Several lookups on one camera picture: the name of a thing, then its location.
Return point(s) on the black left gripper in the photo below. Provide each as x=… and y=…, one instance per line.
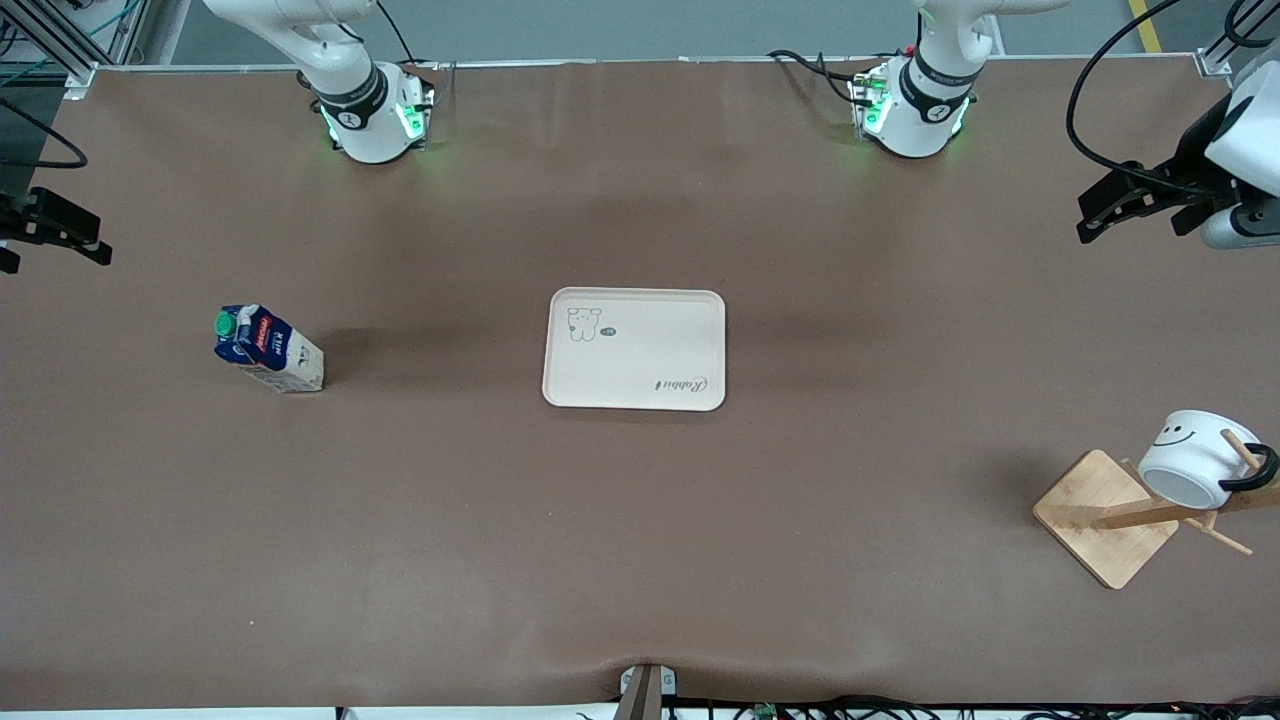
x=1192, y=152

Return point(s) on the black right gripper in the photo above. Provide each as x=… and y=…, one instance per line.
x=40, y=218

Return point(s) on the blue white milk carton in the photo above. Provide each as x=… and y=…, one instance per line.
x=280, y=355

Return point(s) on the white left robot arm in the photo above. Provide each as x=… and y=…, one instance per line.
x=915, y=120

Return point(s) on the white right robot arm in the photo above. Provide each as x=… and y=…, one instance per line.
x=360, y=120

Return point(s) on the wooden cup stand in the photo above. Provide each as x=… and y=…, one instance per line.
x=1100, y=520

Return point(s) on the cream rabbit print tray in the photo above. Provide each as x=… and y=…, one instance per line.
x=640, y=360

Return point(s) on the brown table mat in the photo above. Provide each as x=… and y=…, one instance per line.
x=400, y=550

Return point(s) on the aluminium frame profile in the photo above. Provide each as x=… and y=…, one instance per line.
x=1225, y=45
x=60, y=40

